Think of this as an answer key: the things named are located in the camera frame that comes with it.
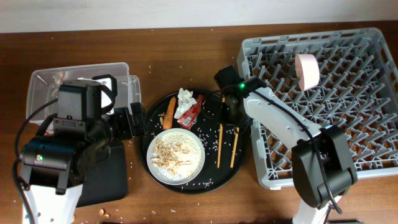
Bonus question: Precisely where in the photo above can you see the wooden chopstick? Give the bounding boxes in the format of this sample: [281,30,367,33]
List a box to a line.
[216,96,225,169]
[229,127,240,169]

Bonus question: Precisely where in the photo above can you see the orange carrot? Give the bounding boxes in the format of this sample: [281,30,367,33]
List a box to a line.
[162,97,177,130]

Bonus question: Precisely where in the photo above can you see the red snack wrapper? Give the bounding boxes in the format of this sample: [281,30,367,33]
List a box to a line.
[177,95,204,130]

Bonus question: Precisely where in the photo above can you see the white tissue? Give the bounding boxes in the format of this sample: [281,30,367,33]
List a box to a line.
[174,88,197,119]

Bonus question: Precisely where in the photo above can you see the rice and peanut shells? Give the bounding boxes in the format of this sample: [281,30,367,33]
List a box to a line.
[150,132,205,181]

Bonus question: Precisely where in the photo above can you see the grey plate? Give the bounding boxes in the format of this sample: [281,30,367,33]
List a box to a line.
[146,128,205,186]

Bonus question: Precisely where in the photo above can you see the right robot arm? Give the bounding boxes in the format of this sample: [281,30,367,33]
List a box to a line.
[214,66,358,223]

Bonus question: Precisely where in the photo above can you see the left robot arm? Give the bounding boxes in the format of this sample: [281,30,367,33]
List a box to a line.
[12,75,145,223]

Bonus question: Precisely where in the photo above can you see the clear plastic waste bin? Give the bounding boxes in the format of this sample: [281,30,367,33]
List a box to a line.
[26,62,142,116]

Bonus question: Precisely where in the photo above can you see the grey plastic dishwasher rack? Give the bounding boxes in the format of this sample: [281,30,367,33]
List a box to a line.
[237,28,397,179]

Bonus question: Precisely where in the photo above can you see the round black tray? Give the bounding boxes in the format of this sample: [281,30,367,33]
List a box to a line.
[139,89,248,195]

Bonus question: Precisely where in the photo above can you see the black rectangular tray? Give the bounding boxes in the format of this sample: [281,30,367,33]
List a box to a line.
[77,141,129,207]

